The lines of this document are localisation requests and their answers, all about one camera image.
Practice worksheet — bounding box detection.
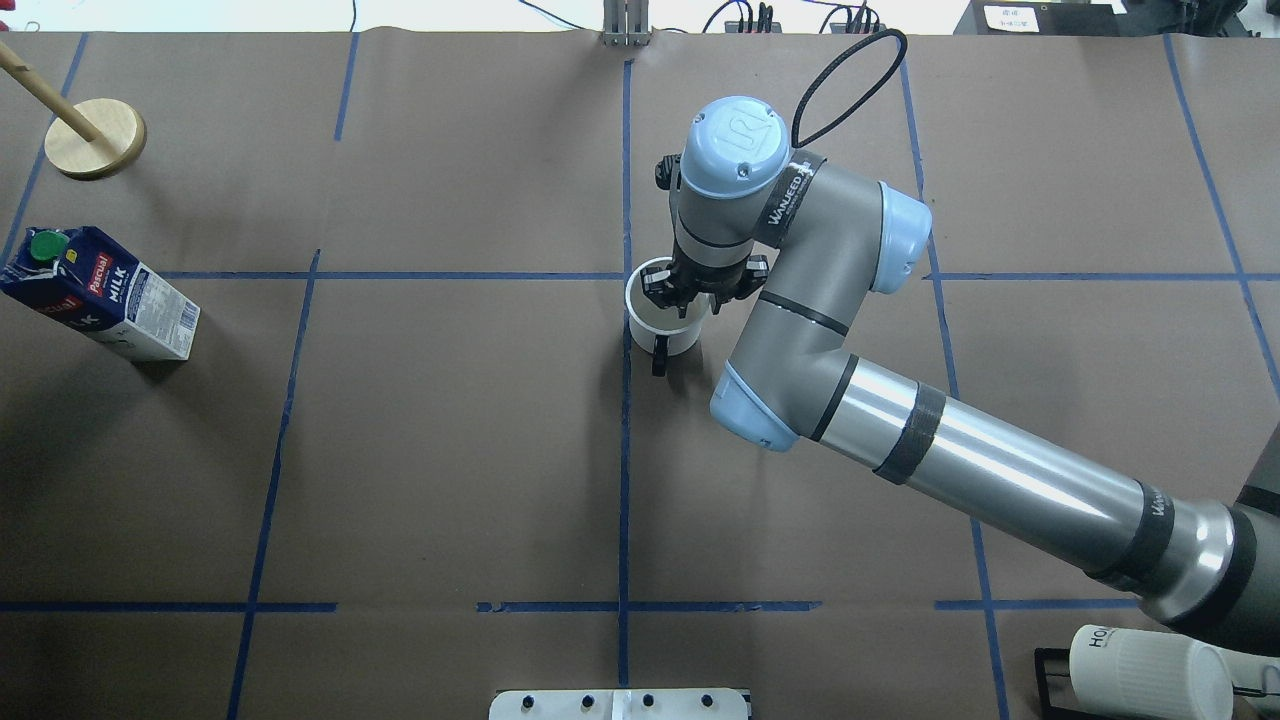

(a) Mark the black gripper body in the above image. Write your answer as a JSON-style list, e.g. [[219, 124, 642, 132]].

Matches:
[[644, 252, 771, 319]]

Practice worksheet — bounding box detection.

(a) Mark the wooden mug tree stand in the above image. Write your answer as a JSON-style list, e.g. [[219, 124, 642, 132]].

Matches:
[[1, 44, 147, 181]]

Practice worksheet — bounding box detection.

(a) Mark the white cup on rack lower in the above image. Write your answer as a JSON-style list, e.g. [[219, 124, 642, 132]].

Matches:
[[1069, 624, 1234, 719]]

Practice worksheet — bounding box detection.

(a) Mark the white smiley mug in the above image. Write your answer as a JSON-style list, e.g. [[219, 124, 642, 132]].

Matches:
[[625, 256, 712, 377]]

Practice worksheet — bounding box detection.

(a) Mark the black box with white label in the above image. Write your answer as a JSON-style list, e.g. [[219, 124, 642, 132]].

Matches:
[[952, 1, 1128, 37]]

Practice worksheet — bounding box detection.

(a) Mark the aluminium frame post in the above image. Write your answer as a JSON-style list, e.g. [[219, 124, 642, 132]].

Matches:
[[600, 0, 653, 47]]

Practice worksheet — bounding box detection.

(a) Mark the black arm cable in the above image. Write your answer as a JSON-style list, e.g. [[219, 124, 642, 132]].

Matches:
[[790, 28, 909, 151]]

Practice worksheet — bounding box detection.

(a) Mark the white mounting pole with base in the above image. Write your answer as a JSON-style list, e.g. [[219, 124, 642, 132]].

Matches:
[[488, 687, 754, 719]]

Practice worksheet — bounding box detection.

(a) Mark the blue milk carton green cap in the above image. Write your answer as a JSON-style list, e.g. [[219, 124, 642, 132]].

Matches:
[[3, 225, 201, 363]]

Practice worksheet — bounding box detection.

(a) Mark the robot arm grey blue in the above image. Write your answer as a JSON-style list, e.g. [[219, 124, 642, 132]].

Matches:
[[640, 96, 1279, 656]]

